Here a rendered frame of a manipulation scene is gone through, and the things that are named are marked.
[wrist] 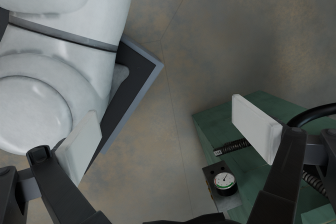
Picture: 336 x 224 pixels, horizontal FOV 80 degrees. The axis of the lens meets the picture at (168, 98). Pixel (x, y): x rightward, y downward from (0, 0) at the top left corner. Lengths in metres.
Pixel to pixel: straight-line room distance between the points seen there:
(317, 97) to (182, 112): 0.86
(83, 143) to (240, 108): 0.13
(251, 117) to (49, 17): 0.25
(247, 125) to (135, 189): 1.29
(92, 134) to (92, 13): 0.17
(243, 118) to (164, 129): 1.06
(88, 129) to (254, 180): 0.59
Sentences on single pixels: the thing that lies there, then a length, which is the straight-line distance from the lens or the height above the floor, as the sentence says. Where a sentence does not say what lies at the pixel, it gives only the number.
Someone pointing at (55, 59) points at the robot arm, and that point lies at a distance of 0.29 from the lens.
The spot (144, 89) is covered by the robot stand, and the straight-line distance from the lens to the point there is 0.53.
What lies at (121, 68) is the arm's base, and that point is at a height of 0.63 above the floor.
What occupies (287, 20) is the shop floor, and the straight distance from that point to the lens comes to 1.38.
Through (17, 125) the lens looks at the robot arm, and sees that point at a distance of 0.29.
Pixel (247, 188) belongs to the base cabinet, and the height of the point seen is 0.65.
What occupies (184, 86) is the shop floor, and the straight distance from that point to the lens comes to 1.16.
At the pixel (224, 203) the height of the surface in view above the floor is 0.62.
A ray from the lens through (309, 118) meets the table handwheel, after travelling 0.61.
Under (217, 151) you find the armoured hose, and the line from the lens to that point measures 0.67.
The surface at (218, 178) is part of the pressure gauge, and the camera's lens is 0.63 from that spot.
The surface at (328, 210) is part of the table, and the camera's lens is 0.50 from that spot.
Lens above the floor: 1.12
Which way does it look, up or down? 74 degrees down
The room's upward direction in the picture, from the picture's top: 157 degrees clockwise
